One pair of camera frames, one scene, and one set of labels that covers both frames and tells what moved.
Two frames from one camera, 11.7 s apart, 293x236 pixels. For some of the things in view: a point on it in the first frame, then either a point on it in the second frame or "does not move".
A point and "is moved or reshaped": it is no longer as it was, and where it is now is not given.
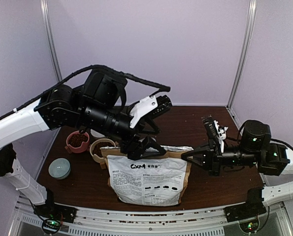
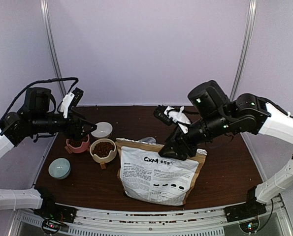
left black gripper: (135, 152) -> (76, 133)
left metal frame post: (45, 9) does not move
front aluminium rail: (91, 221) does not move
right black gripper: (211, 161) -> (178, 136)
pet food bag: (159, 181) is moved or reshaped
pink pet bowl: (77, 142) does not move
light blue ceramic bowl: (59, 168) does not move
